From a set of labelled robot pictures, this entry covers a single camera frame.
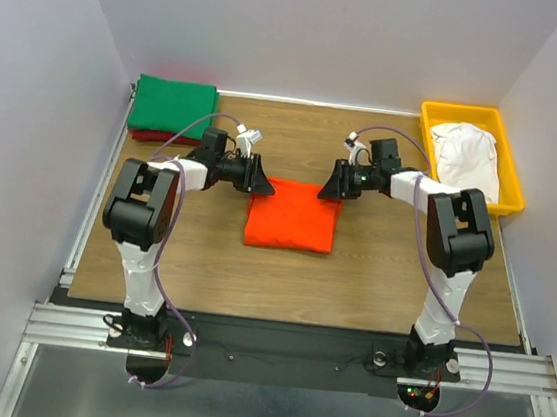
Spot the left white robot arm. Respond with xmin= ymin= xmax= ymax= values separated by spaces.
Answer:
xmin=102 ymin=125 xmax=275 ymax=349

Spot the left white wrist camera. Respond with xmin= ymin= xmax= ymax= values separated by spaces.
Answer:
xmin=235 ymin=124 xmax=263 ymax=158

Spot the folded dark red t shirt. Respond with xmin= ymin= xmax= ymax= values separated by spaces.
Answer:
xmin=128 ymin=128 xmax=200 ymax=146

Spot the white t shirt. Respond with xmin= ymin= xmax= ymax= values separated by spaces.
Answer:
xmin=430 ymin=122 xmax=500 ymax=204

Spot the folded green t shirt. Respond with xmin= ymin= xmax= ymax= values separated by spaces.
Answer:
xmin=127 ymin=74 xmax=219 ymax=134

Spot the orange t shirt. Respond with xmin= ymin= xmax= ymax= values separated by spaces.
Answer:
xmin=243 ymin=178 xmax=343 ymax=254

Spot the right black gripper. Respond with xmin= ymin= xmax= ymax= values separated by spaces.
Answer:
xmin=315 ymin=155 xmax=380 ymax=204

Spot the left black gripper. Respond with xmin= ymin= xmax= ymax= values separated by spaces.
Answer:
xmin=212 ymin=148 xmax=278 ymax=196

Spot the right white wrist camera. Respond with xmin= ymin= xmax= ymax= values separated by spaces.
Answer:
xmin=343 ymin=131 xmax=367 ymax=166

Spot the aluminium rail frame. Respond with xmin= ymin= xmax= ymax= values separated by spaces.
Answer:
xmin=0 ymin=303 xmax=557 ymax=417

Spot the yellow plastic bin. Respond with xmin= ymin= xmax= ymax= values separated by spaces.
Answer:
xmin=420 ymin=101 xmax=525 ymax=217

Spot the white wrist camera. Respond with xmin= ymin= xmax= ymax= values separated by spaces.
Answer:
xmin=235 ymin=124 xmax=263 ymax=158
xmin=343 ymin=131 xmax=367 ymax=166

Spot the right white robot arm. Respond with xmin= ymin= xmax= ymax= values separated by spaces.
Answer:
xmin=317 ymin=132 xmax=495 ymax=376

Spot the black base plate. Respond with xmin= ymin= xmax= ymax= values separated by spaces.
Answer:
xmin=103 ymin=309 xmax=461 ymax=409

